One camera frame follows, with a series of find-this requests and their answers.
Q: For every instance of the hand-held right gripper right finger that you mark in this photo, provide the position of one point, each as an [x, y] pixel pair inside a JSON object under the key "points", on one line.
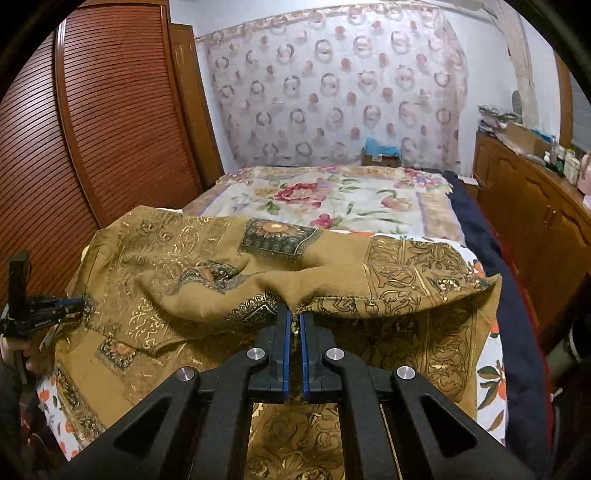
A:
{"points": [[303, 355]]}

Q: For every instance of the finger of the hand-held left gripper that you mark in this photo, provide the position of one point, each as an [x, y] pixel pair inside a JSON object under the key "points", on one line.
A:
{"points": [[74, 307]]}

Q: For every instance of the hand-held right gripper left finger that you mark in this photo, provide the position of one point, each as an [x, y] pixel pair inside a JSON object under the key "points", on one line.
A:
{"points": [[286, 350]]}

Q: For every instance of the brown gold patterned garment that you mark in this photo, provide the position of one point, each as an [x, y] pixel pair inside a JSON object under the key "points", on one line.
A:
{"points": [[184, 277]]}

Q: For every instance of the stack of folded clothes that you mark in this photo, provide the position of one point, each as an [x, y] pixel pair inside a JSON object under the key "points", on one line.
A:
{"points": [[494, 117]]}

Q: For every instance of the person's left hand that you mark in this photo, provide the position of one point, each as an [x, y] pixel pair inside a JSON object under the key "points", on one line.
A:
{"points": [[7, 350]]}

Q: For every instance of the floral blanket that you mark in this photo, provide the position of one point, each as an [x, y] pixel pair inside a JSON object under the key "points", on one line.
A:
{"points": [[346, 198]]}

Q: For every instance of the orange fruit print bedsheet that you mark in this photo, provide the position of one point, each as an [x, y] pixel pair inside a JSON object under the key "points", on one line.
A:
{"points": [[491, 383]]}

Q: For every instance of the louvred wooden wardrobe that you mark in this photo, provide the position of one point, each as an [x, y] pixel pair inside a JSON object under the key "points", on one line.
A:
{"points": [[115, 115]]}

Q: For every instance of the brown box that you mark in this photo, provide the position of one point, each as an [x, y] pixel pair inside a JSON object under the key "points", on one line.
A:
{"points": [[378, 161]]}

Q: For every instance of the navy blue blanket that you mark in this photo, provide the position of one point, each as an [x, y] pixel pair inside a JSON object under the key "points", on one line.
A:
{"points": [[498, 258]]}

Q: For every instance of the wooden cabinet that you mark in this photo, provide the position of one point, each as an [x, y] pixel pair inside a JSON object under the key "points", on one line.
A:
{"points": [[531, 207]]}

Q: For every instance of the grey cylindrical cup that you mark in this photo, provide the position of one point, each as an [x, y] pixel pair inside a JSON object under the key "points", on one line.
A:
{"points": [[579, 348]]}

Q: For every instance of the cardboard box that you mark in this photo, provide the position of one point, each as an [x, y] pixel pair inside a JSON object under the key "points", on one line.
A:
{"points": [[521, 136]]}

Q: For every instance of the cluster of small bottles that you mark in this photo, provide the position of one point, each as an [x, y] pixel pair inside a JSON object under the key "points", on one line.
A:
{"points": [[563, 164]]}

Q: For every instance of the small green fan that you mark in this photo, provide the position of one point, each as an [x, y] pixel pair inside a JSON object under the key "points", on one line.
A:
{"points": [[518, 101]]}

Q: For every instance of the grey window blind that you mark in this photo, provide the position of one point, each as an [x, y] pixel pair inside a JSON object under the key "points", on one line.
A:
{"points": [[582, 120]]}

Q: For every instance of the white lace curtain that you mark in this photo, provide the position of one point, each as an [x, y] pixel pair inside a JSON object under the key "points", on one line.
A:
{"points": [[519, 55]]}

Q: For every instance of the wooden window frame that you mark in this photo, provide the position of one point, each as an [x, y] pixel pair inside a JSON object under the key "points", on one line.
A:
{"points": [[564, 106]]}

